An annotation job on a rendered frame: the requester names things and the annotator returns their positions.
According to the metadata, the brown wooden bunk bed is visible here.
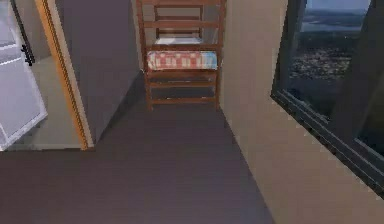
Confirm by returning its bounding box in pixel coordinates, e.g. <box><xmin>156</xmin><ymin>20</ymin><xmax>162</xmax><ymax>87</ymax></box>
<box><xmin>135</xmin><ymin>0</ymin><xmax>228</xmax><ymax>112</ymax></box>

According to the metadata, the red and white checked mattress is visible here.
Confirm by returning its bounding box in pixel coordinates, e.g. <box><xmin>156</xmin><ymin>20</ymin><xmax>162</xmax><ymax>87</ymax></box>
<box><xmin>146</xmin><ymin>50</ymin><xmax>219</xmax><ymax>71</ymax></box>

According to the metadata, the white pillow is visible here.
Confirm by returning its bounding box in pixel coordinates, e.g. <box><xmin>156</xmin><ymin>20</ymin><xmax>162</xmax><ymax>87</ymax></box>
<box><xmin>154</xmin><ymin>36</ymin><xmax>204</xmax><ymax>46</ymax></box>

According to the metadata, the black framed window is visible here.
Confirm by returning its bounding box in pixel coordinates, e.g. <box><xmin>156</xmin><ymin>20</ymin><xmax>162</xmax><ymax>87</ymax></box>
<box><xmin>270</xmin><ymin>0</ymin><xmax>384</xmax><ymax>200</ymax></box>

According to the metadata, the white room door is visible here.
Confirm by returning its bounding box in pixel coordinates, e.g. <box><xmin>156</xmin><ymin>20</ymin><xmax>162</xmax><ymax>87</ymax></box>
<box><xmin>0</xmin><ymin>0</ymin><xmax>49</xmax><ymax>152</ymax></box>

